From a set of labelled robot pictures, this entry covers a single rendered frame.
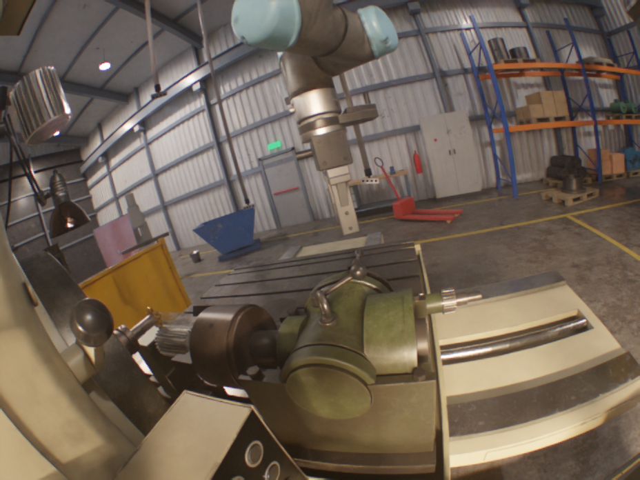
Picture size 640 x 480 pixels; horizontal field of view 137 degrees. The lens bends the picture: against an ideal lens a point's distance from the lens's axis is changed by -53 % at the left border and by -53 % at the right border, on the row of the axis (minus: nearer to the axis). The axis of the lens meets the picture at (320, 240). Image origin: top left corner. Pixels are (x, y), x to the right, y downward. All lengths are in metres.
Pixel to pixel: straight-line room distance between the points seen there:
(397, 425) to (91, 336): 0.43
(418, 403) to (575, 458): 1.48
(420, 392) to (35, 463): 0.45
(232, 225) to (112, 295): 4.03
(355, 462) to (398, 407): 0.19
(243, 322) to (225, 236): 5.90
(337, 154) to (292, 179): 7.30
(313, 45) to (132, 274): 2.95
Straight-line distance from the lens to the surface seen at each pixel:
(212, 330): 0.54
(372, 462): 0.58
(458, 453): 0.90
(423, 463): 0.57
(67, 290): 0.47
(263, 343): 0.53
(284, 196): 7.84
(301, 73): 0.42
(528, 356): 1.17
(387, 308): 0.41
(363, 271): 0.46
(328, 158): 0.37
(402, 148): 7.20
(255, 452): 0.29
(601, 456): 1.88
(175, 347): 0.70
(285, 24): 0.27
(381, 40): 0.36
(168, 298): 3.36
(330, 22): 0.31
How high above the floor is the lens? 1.52
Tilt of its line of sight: 16 degrees down
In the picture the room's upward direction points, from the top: 15 degrees counter-clockwise
